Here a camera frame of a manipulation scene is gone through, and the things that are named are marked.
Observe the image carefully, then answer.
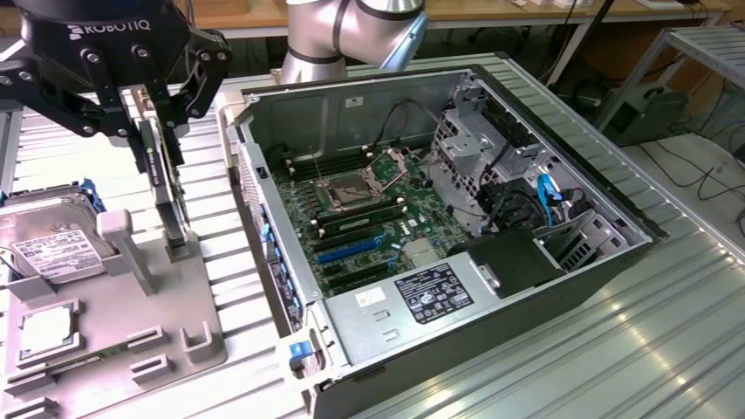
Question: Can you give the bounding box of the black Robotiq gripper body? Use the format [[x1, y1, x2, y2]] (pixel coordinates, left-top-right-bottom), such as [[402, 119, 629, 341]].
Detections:
[[12, 0, 192, 58]]

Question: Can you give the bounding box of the low-profile graphics card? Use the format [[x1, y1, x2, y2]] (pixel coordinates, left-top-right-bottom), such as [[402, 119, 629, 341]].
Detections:
[[131, 85, 195, 252]]

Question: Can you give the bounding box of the black RAM slot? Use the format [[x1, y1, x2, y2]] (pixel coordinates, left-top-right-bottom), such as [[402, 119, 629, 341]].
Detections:
[[286, 148, 370, 172], [290, 157, 375, 182]]

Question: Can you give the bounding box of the black expansion slot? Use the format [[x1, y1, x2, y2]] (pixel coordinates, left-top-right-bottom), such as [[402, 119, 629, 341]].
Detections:
[[322, 260, 391, 281], [327, 272, 392, 294], [312, 230, 379, 255]]

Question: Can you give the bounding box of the silver hard disk drive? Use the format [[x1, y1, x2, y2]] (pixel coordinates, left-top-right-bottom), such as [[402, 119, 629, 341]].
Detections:
[[0, 176, 112, 285]]

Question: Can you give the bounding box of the CPU socket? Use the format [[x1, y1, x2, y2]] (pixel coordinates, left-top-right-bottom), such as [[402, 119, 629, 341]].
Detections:
[[323, 175, 391, 211]]

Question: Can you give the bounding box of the metal socket cover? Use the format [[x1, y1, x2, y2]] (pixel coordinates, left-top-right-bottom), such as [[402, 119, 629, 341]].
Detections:
[[364, 147, 419, 193]]

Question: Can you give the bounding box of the RAM stick with white label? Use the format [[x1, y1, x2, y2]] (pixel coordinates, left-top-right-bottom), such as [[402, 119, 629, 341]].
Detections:
[[316, 203, 408, 233]]

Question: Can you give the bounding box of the green motherboard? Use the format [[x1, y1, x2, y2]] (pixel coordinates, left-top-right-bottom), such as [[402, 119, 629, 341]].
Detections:
[[271, 146, 484, 298]]

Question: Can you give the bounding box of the silver drive cage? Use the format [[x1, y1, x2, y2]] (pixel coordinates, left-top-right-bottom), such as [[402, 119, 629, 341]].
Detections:
[[430, 72, 564, 230]]

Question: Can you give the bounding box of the grey parts rack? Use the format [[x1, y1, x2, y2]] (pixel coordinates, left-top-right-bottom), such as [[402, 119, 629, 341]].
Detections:
[[0, 208, 230, 419]]

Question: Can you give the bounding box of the silver CPU chip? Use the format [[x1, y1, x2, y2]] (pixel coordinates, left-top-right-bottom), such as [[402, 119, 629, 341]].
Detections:
[[20, 306, 79, 351]]

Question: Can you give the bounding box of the silver chipset heat sink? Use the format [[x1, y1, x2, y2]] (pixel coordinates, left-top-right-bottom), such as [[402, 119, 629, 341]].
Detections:
[[403, 242, 443, 270]]

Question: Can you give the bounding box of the green RAM stick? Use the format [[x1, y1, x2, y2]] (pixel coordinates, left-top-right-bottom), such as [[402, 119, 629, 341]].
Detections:
[[46, 342, 131, 377]]

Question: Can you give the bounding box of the grey power supply unit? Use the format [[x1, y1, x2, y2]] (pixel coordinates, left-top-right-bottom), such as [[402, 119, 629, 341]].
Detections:
[[323, 255, 506, 367]]

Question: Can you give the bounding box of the black fan shroud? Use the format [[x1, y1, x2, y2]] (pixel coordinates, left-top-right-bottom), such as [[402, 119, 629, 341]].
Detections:
[[447, 229, 569, 300]]

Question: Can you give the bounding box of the silver disk bay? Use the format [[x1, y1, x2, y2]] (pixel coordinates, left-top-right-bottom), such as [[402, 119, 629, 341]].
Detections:
[[532, 209, 651, 274]]

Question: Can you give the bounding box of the black box device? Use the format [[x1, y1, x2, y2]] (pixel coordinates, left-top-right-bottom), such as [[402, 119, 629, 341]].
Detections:
[[604, 85, 692, 148]]

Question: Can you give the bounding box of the black open PC case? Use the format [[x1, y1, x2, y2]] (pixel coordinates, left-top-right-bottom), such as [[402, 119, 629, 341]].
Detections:
[[223, 64, 671, 419]]

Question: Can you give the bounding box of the metal slat shelf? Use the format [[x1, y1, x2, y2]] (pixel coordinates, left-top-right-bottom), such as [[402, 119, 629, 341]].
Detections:
[[639, 24, 745, 115]]

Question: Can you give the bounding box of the beige case handle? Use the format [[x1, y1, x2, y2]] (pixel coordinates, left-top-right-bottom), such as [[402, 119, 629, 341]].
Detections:
[[214, 90, 250, 172]]

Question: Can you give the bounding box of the wooden desk white frame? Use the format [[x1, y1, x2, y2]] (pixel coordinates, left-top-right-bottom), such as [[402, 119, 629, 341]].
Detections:
[[428, 0, 732, 86], [174, 0, 291, 41]]

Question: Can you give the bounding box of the black wire in case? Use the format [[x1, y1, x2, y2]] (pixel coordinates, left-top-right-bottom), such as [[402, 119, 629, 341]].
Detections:
[[371, 100, 450, 149]]

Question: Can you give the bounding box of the disk wire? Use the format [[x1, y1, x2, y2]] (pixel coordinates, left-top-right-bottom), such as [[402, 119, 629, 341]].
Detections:
[[0, 246, 26, 280]]

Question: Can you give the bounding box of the grey case handle blue latch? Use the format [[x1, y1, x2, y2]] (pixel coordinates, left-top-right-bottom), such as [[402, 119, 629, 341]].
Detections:
[[274, 327, 334, 393]]

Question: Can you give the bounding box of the blue wire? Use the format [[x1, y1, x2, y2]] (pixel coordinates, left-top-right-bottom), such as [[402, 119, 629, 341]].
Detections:
[[538, 173, 563, 229]]

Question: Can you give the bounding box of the black cable on white table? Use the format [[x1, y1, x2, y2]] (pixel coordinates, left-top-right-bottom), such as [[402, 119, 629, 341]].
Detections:
[[639, 142, 745, 198]]

